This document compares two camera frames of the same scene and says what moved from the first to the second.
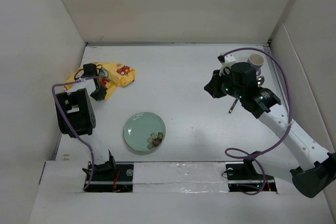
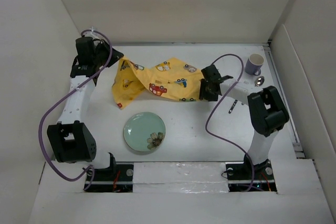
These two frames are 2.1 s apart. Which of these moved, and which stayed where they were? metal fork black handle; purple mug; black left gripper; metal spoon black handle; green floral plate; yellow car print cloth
Moved: yellow car print cloth; black left gripper
Stayed: metal fork black handle; purple mug; green floral plate; metal spoon black handle
